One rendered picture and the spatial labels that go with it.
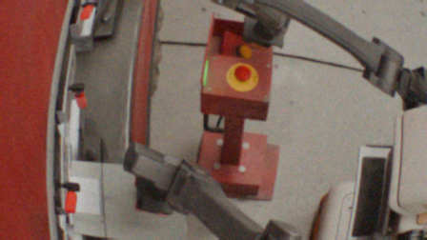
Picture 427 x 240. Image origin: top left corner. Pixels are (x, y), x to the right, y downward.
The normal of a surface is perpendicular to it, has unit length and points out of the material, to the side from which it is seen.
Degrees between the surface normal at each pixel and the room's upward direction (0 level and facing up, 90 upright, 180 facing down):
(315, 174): 0
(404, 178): 43
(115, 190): 0
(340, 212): 0
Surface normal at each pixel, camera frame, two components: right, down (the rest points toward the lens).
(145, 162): 0.25, 0.19
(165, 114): 0.01, -0.38
